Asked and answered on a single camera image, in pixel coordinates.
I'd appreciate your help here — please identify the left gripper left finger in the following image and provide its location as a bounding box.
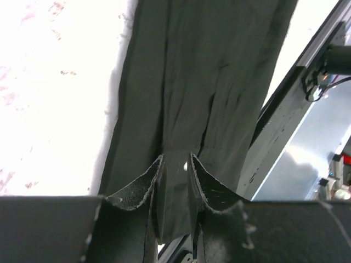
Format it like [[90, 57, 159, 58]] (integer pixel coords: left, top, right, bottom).
[[105, 155, 163, 262]]

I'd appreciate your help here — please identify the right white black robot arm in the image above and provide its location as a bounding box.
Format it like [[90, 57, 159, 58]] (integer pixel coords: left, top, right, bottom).
[[324, 45, 351, 76]]

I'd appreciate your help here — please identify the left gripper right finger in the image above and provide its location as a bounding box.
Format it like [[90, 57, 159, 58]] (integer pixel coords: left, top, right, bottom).
[[188, 154, 256, 262]]

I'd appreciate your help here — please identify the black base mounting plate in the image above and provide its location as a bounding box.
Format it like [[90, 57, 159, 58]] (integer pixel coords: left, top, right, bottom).
[[158, 1, 350, 262]]

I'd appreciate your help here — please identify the black long sleeve shirt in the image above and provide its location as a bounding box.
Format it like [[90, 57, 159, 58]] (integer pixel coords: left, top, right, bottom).
[[100, 1, 297, 243]]

